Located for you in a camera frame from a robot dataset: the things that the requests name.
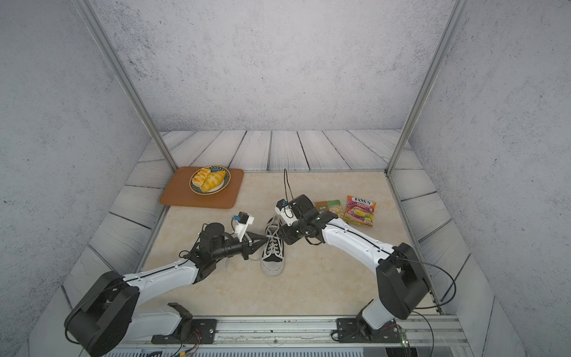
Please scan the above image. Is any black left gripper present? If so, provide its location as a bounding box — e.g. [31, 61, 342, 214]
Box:
[210, 232, 269, 263]

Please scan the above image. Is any black white canvas sneaker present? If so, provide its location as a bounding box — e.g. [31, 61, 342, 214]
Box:
[260, 216, 285, 277]

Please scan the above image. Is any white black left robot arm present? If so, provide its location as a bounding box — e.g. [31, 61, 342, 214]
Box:
[64, 223, 269, 356]

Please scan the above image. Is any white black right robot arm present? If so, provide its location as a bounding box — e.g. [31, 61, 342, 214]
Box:
[275, 195, 431, 330]

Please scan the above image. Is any green snack packet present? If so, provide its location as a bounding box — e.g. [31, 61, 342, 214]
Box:
[315, 200, 345, 219]

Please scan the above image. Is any pink Fox's candy bag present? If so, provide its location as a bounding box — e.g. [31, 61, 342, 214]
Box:
[343, 196, 376, 226]

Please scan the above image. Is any right bread pastry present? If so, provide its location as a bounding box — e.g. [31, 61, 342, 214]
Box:
[201, 170, 227, 193]

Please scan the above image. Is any bread pastry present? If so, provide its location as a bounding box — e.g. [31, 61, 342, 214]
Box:
[190, 167, 211, 187]
[201, 170, 227, 193]

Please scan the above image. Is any yellow rimmed plate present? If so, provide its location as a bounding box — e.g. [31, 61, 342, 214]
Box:
[189, 165, 231, 196]

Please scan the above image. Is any left bread pastry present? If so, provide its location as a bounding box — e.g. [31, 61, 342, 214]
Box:
[190, 167, 211, 187]

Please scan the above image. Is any brown leather mat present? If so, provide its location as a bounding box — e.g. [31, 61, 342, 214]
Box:
[159, 167, 245, 209]

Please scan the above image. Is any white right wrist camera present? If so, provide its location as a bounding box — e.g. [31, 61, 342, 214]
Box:
[275, 199, 296, 222]

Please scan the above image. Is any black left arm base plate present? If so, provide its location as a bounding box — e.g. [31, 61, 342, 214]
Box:
[151, 318, 218, 345]

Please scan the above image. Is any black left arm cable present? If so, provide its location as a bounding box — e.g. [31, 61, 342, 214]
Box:
[144, 327, 202, 357]

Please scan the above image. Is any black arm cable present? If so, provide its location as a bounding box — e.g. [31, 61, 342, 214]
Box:
[144, 327, 202, 357]
[392, 253, 458, 357]

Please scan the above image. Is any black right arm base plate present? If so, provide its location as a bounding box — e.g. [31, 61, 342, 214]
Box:
[330, 318, 403, 344]

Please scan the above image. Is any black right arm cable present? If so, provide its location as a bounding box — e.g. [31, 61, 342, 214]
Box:
[392, 253, 458, 357]

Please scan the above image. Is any aluminium front rail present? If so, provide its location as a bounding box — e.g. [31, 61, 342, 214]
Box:
[104, 313, 473, 356]

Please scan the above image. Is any right aluminium corner post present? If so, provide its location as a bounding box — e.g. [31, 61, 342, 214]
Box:
[385, 0, 470, 177]

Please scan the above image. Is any aluminium corner post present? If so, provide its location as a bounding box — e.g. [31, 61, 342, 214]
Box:
[72, 0, 178, 172]
[385, 0, 470, 177]

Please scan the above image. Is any left aluminium corner post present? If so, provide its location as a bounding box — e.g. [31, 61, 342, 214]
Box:
[72, 0, 178, 172]

